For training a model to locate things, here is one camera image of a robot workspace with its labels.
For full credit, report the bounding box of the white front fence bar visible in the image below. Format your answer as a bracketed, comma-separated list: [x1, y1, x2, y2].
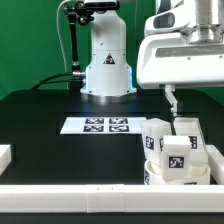
[0, 185, 224, 213]

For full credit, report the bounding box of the white cable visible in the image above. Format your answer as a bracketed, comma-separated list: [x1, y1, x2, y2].
[55, 0, 73, 73]

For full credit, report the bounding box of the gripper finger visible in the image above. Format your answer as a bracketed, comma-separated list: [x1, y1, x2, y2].
[165, 84, 182, 117]

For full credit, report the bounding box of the white marker sheet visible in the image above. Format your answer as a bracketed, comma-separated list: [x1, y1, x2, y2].
[60, 117, 146, 135]

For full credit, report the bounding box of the white left fence bar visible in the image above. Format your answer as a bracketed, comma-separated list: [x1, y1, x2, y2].
[0, 145, 12, 176]

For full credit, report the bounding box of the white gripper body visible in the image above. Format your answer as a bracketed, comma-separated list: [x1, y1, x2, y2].
[137, 32, 224, 89]

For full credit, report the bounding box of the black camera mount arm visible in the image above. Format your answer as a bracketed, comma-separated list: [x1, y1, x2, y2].
[64, 1, 93, 79]

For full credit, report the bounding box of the black cable bundle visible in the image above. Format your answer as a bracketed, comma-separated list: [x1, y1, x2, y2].
[31, 73, 86, 91]

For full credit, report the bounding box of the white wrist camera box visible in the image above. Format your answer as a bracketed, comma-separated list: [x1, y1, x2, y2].
[144, 11, 190, 36]

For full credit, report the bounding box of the white round stool seat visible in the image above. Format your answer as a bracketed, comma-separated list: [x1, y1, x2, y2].
[144, 160, 211, 185]

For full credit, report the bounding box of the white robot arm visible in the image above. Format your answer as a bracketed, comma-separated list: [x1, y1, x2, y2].
[81, 0, 224, 114]

